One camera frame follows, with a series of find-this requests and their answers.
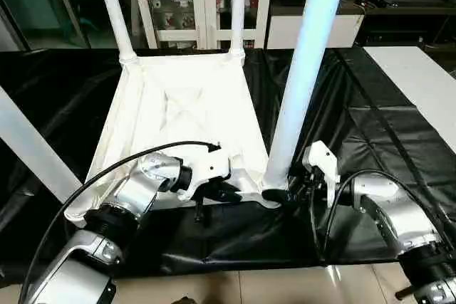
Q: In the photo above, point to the white plastic table top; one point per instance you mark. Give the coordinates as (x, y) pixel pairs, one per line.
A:
(178, 79)

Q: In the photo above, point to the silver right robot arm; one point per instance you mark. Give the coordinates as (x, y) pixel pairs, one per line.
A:
(399, 211)

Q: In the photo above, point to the black work mat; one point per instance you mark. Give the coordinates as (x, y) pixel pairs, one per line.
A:
(374, 133)

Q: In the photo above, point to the white drawer unit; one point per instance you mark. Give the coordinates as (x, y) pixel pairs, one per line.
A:
(349, 30)

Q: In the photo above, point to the white glass door cabinet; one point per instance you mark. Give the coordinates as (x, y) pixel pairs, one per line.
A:
(204, 15)

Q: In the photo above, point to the black desk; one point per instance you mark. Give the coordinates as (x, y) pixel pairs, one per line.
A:
(409, 30)

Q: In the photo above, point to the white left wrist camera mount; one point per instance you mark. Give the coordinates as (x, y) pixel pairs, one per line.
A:
(210, 167)

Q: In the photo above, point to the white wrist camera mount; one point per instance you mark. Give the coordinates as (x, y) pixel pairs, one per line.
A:
(210, 167)
(322, 158)

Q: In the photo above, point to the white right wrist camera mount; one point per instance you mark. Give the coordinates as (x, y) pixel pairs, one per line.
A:
(322, 158)

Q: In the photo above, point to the black metal table frame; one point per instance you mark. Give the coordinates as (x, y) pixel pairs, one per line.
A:
(406, 292)

